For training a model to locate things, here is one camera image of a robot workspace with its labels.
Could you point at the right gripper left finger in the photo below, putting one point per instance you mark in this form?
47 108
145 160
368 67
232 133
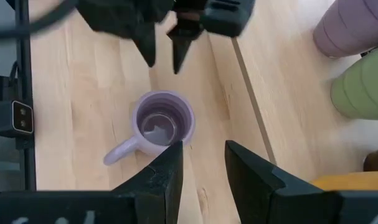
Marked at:
157 193

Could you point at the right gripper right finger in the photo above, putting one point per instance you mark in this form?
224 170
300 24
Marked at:
266 199

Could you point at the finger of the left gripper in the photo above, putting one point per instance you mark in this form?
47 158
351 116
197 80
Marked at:
181 46
146 43

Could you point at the purple ribbed mug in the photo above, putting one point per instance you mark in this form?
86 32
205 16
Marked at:
350 28
163 102

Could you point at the orange faceted mug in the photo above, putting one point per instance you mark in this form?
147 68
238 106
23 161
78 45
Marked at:
353 181

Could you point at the green ribbed mug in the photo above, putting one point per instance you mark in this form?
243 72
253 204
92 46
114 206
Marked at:
363 87

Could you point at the black aluminium rig frame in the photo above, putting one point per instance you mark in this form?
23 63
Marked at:
25 77

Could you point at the small black depth camera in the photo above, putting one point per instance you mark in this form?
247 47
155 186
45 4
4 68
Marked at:
20 118

